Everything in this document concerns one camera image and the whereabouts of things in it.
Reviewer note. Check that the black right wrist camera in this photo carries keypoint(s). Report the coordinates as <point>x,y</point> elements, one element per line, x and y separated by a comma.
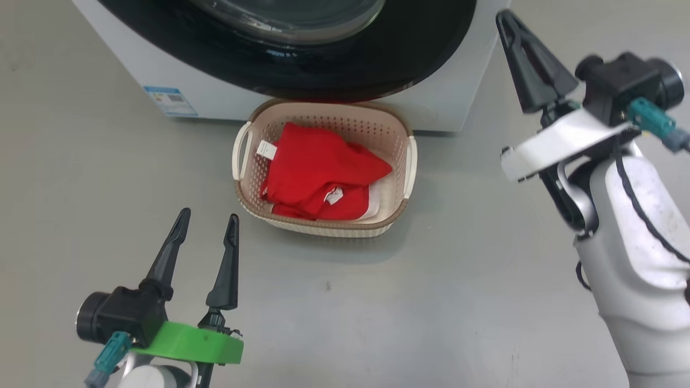
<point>620,81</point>

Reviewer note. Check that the cream perforated laundry basket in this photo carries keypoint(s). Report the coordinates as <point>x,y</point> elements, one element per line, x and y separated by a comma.
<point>248,199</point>

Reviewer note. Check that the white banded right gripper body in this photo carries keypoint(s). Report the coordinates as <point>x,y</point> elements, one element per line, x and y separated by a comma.
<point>560,141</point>

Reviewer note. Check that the blue energy label sticker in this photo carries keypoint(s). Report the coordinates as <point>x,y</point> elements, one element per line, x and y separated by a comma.
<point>170,101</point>

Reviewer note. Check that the white front-load washing machine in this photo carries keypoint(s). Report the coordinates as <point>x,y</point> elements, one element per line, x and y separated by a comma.
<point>135,70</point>

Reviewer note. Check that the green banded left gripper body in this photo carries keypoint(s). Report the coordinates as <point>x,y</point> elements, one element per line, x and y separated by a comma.
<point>194,345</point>

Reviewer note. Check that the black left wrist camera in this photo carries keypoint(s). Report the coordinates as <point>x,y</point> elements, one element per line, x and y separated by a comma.
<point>124,315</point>

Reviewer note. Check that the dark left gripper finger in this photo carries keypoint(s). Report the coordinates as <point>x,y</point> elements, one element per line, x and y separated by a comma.
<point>164,269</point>
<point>226,280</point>

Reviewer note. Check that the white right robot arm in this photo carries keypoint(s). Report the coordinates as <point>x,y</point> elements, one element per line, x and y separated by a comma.
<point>636,280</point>

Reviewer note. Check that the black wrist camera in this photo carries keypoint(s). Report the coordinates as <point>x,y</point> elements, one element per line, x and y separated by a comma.
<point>620,81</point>
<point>124,315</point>

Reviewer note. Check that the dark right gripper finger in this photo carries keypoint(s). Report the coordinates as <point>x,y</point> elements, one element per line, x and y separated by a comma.
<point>531,75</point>

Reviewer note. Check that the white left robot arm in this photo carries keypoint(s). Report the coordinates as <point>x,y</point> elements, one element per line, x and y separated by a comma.
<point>156,377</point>

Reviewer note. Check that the black round glass washer door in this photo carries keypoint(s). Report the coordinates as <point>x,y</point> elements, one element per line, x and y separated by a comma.
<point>420,54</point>

